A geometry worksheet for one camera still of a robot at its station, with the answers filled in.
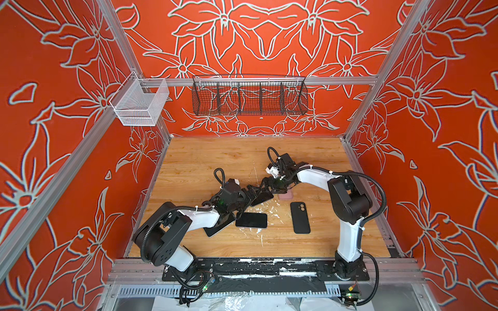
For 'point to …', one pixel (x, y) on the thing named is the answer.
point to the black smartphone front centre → (253, 219)
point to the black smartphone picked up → (255, 201)
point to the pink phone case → (287, 195)
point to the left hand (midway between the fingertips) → (259, 193)
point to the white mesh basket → (133, 107)
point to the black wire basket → (249, 94)
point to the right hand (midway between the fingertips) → (262, 190)
